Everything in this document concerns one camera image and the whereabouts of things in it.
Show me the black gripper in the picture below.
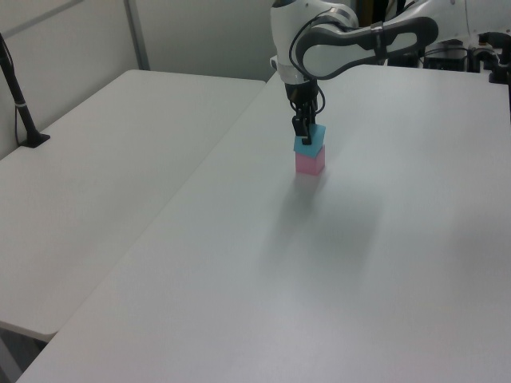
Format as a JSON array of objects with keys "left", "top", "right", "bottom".
[{"left": 284, "top": 81, "right": 319, "bottom": 146}]

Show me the blue cube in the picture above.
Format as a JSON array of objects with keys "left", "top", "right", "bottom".
[{"left": 292, "top": 124, "right": 327, "bottom": 158}]

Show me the pink cube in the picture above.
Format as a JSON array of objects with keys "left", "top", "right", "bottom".
[{"left": 295, "top": 144, "right": 326, "bottom": 176}]

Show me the black equipment box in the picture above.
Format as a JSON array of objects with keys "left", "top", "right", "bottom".
[{"left": 423, "top": 42, "right": 469, "bottom": 72}]

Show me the black pole with base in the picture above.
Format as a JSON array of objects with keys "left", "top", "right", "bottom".
[{"left": 0, "top": 30, "right": 52, "bottom": 150}]

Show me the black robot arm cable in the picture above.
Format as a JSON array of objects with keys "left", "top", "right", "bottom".
[{"left": 288, "top": 6, "right": 353, "bottom": 77}]

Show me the grey metal frame post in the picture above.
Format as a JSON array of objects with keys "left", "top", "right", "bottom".
[{"left": 122, "top": 0, "right": 152, "bottom": 72}]

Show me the black metal mount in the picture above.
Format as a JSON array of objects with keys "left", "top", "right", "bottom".
[{"left": 466, "top": 30, "right": 511, "bottom": 85}]

